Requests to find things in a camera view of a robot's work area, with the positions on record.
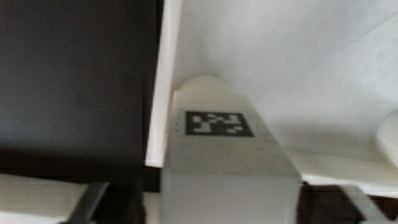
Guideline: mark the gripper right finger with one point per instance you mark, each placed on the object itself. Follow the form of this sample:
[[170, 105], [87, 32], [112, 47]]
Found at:
[[325, 206]]

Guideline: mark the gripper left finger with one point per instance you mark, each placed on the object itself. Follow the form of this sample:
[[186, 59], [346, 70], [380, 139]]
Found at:
[[110, 205]]

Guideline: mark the white table leg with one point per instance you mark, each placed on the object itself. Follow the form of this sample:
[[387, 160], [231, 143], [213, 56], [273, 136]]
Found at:
[[229, 179]]

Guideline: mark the white square tabletop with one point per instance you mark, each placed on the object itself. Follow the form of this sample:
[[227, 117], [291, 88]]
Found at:
[[303, 54]]

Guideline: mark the white obstacle fence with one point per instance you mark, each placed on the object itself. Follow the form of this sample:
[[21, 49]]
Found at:
[[37, 200]]

